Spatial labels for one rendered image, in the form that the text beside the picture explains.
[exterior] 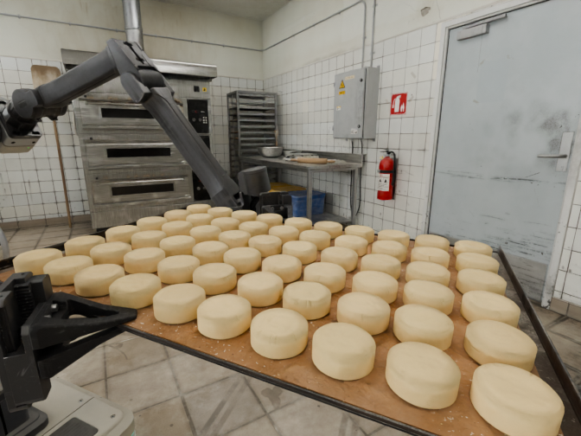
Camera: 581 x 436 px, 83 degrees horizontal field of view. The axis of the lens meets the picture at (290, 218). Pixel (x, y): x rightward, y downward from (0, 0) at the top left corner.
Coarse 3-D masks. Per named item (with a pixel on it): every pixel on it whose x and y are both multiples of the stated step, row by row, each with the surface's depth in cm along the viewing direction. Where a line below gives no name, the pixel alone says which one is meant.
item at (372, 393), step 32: (64, 256) 46; (320, 256) 48; (64, 288) 37; (192, 320) 32; (320, 320) 32; (224, 352) 27; (256, 352) 27; (384, 352) 28; (448, 352) 28; (320, 384) 24; (352, 384) 24; (384, 384) 24; (384, 416) 22; (416, 416) 22; (448, 416) 22; (480, 416) 22
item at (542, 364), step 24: (0, 264) 41; (504, 264) 47; (528, 312) 34; (144, 336) 29; (528, 336) 31; (216, 360) 26; (552, 360) 27; (288, 384) 24; (552, 384) 25; (360, 408) 22; (576, 408) 22; (408, 432) 20; (576, 432) 21
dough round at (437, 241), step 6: (420, 234) 53; (426, 234) 53; (420, 240) 51; (426, 240) 50; (432, 240) 50; (438, 240) 50; (444, 240) 50; (414, 246) 52; (420, 246) 50; (426, 246) 50; (432, 246) 49; (438, 246) 49; (444, 246) 49
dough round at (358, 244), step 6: (336, 240) 50; (342, 240) 49; (348, 240) 49; (354, 240) 49; (360, 240) 50; (366, 240) 50; (336, 246) 49; (342, 246) 48; (348, 246) 48; (354, 246) 48; (360, 246) 48; (366, 246) 49; (360, 252) 48; (366, 252) 49
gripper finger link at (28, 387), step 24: (48, 312) 29; (72, 312) 31; (96, 312) 32; (120, 312) 31; (24, 336) 26; (48, 336) 27; (72, 336) 28; (24, 360) 26; (24, 384) 27; (48, 384) 29
